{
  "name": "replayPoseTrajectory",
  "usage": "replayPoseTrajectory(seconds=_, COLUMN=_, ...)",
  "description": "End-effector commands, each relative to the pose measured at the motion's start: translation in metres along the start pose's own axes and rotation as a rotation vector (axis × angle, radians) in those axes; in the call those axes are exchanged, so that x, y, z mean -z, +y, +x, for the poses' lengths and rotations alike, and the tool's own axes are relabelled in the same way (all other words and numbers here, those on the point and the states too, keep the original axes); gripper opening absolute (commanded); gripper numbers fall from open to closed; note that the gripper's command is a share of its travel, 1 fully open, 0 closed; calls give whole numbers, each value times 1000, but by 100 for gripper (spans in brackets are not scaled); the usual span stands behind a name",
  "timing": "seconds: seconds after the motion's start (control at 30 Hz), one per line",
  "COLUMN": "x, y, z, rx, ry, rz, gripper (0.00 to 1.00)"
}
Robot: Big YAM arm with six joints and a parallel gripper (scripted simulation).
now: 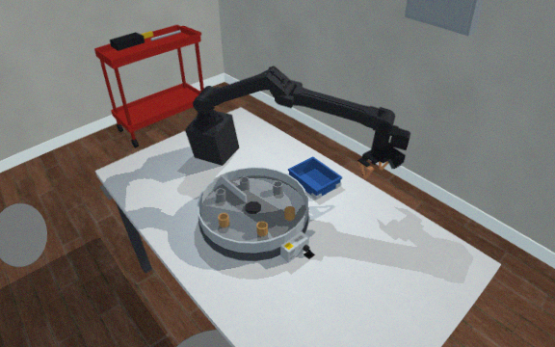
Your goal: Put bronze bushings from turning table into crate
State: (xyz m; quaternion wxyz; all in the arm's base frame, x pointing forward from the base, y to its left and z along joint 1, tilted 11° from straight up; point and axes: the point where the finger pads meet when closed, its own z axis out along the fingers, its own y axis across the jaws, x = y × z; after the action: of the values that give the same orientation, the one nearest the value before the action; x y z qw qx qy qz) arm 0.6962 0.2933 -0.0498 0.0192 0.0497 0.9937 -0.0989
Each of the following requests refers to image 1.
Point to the bronze bushing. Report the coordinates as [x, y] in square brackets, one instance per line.
[262, 228]
[289, 213]
[223, 220]

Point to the blue crate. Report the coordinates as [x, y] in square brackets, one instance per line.
[316, 178]

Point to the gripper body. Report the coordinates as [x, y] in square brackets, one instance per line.
[368, 156]

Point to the grey metal ring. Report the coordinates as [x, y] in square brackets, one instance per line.
[220, 195]
[277, 187]
[244, 183]

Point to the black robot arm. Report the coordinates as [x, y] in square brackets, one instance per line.
[289, 92]

